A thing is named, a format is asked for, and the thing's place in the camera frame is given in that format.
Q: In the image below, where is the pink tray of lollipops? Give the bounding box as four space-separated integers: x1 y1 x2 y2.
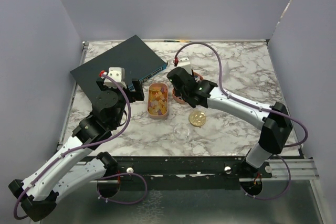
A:
172 69 204 104

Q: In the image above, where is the pink tray of popsicle candies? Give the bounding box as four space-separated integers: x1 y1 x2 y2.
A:
147 83 169 119

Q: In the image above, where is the clear plastic jar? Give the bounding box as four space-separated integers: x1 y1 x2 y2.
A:
173 123 191 142

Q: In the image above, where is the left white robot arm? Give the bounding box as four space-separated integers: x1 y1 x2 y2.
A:
8 72 144 221

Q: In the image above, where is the gold jar lid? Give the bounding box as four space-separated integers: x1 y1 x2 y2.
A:
188 110 206 127

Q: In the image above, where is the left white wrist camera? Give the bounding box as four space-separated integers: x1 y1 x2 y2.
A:
99 67 127 88

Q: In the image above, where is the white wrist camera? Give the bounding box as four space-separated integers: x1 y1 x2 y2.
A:
174 56 192 74
99 67 127 88

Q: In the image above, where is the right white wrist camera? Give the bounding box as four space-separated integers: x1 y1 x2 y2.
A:
174 56 192 74

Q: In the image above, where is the dark blue network switch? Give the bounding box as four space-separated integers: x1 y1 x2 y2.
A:
70 35 167 101

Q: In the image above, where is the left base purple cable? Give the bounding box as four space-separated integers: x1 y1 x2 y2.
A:
97 172 148 205

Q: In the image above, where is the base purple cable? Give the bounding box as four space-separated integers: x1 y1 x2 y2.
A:
240 155 292 200
97 172 148 205

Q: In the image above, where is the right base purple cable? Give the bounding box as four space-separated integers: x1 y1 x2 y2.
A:
240 155 292 200

